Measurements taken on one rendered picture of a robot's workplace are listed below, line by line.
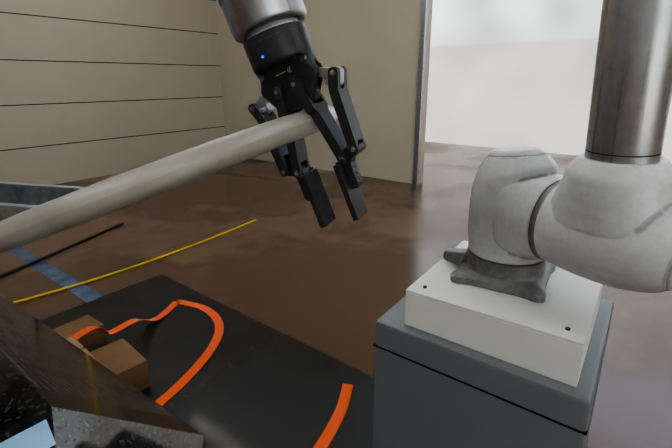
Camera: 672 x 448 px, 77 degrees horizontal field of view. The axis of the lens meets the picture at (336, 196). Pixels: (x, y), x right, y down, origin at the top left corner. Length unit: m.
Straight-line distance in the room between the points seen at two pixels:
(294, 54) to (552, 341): 0.61
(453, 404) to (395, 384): 0.13
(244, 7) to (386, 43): 5.08
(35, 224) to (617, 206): 0.72
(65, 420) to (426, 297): 0.63
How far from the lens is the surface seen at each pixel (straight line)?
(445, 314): 0.87
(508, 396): 0.88
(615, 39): 0.74
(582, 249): 0.77
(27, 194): 0.94
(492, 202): 0.86
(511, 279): 0.91
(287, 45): 0.49
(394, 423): 1.05
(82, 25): 6.56
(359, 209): 0.51
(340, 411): 1.88
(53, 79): 6.37
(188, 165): 0.41
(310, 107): 0.49
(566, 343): 0.82
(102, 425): 0.86
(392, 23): 5.53
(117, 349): 2.19
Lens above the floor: 1.29
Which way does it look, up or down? 15 degrees down
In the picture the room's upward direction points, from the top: straight up
